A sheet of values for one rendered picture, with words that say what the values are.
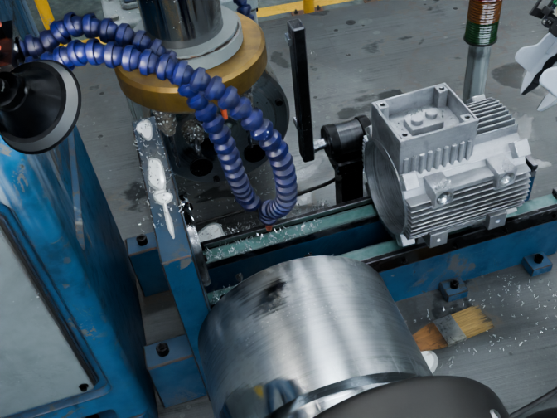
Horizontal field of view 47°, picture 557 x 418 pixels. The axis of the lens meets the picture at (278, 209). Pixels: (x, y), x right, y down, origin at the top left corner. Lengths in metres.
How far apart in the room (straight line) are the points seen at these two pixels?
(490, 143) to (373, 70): 0.70
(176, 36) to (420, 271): 0.59
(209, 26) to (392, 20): 1.18
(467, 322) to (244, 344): 0.52
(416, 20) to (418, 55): 0.17
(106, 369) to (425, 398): 0.55
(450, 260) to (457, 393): 0.70
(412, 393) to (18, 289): 0.47
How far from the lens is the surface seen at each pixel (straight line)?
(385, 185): 1.10
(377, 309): 0.72
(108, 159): 1.52
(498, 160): 1.00
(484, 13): 1.29
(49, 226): 0.69
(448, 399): 0.42
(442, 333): 1.10
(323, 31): 1.83
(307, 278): 0.71
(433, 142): 0.93
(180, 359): 0.97
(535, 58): 0.96
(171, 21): 0.72
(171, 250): 0.79
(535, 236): 1.18
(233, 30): 0.75
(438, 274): 1.13
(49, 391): 0.90
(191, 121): 1.09
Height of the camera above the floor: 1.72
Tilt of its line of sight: 45 degrees down
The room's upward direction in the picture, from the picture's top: 8 degrees counter-clockwise
